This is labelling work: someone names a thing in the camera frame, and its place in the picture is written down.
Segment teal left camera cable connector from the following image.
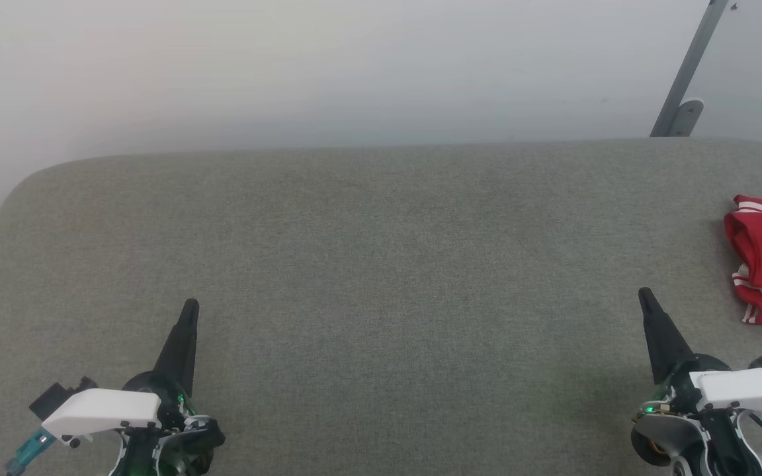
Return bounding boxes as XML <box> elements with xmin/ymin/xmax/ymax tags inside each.
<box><xmin>5</xmin><ymin>428</ymin><xmax>58</xmax><ymax>476</ymax></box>

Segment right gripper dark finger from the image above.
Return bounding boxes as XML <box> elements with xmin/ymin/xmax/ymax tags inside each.
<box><xmin>638</xmin><ymin>288</ymin><xmax>694</xmax><ymax>385</ymax></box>

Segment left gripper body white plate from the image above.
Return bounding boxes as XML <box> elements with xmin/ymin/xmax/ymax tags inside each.
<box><xmin>42</xmin><ymin>370</ymin><xmax>226</xmax><ymax>476</ymax></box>

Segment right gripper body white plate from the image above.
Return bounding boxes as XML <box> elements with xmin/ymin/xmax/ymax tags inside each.
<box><xmin>631</xmin><ymin>354</ymin><xmax>762</xmax><ymax>476</ymax></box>

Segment grey metal pole with foot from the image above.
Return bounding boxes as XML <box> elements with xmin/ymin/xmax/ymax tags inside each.
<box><xmin>650</xmin><ymin>0</ymin><xmax>731</xmax><ymax>138</ymax></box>

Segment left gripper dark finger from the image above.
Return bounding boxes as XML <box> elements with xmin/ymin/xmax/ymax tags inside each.
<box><xmin>153</xmin><ymin>299</ymin><xmax>201</xmax><ymax>397</ymax></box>

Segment grey fabric sofa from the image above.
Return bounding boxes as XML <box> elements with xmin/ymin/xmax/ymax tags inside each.
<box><xmin>0</xmin><ymin>137</ymin><xmax>762</xmax><ymax>476</ymax></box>

